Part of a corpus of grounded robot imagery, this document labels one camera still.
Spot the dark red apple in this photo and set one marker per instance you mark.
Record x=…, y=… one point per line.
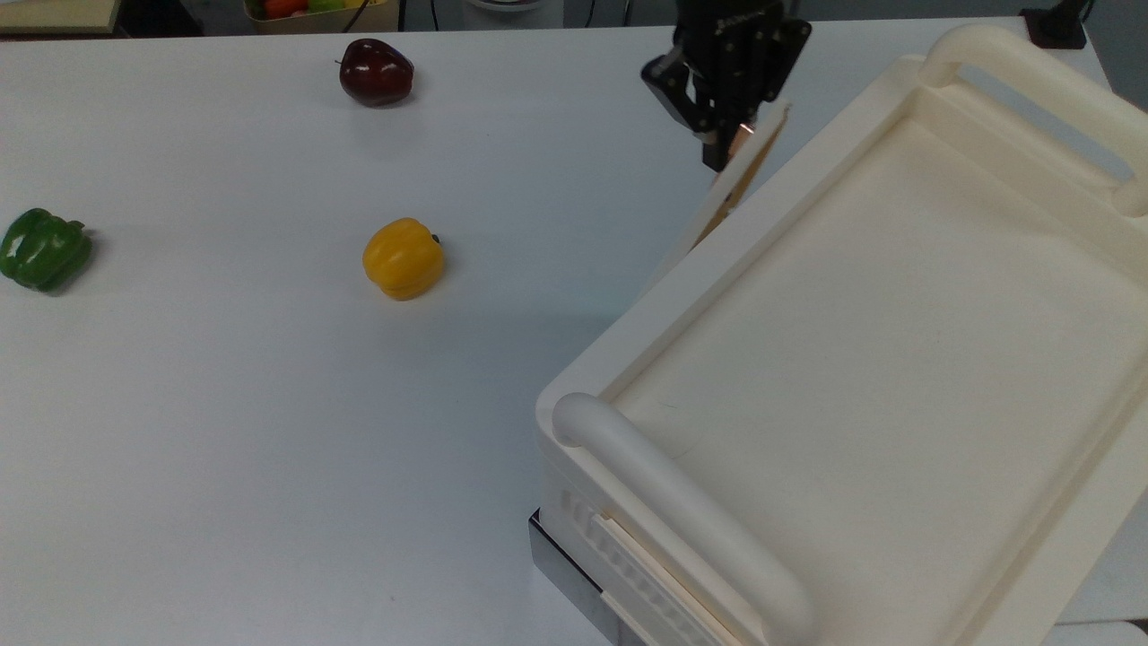
x=377, y=74

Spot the white round container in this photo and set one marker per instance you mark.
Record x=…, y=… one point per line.
x=511, y=11

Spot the bin of toy vegetables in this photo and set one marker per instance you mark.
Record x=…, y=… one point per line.
x=314, y=13

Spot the yellow bell pepper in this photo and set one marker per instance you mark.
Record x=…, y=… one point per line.
x=404, y=260

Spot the green bell pepper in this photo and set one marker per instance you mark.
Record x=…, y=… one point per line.
x=40, y=251

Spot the beige flat board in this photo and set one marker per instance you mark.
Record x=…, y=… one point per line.
x=54, y=13

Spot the black mount pole with base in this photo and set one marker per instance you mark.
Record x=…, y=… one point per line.
x=1058, y=25

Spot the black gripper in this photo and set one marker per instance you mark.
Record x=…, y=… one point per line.
x=740, y=54

